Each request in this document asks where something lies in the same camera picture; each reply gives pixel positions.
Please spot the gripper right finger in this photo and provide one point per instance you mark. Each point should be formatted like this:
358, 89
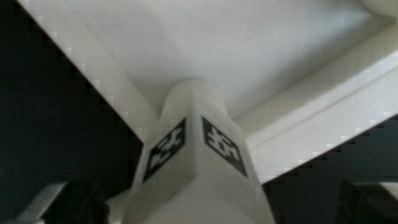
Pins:
390, 194

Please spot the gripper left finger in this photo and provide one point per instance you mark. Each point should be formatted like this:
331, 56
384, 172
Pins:
40, 204

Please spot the white square table top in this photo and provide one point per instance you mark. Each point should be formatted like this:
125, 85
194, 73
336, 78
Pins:
278, 49

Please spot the white U-shaped fence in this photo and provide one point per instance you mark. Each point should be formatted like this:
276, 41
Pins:
315, 124

